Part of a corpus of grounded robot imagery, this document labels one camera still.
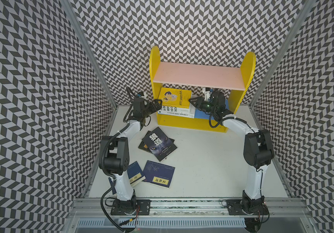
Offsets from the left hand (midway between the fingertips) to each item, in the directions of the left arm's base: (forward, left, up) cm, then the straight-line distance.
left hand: (158, 103), depth 93 cm
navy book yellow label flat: (-39, -1, -19) cm, 44 cm away
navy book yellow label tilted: (-40, +12, -17) cm, 45 cm away
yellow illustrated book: (+1, -11, +3) cm, 12 cm away
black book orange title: (-17, -9, -18) cm, 26 cm away
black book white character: (-20, 0, -18) cm, 27 cm away
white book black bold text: (-5, -10, 0) cm, 11 cm away
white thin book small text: (-6, -17, -5) cm, 18 cm away
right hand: (-2, -20, +3) cm, 21 cm away
